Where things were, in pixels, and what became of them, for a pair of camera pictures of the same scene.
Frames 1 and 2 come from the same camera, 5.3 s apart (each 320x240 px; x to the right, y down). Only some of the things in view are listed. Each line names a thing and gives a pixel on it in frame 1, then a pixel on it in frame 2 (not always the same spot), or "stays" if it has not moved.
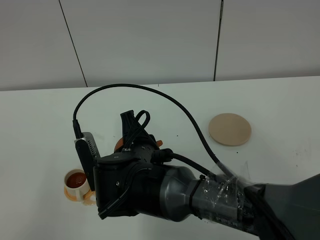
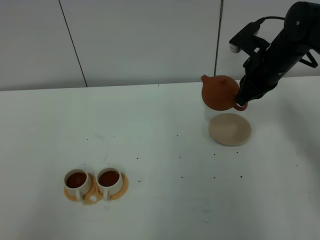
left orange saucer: (89, 198) stays
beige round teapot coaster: (229, 129) stays
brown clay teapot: (120, 144) to (220, 92)
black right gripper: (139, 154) to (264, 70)
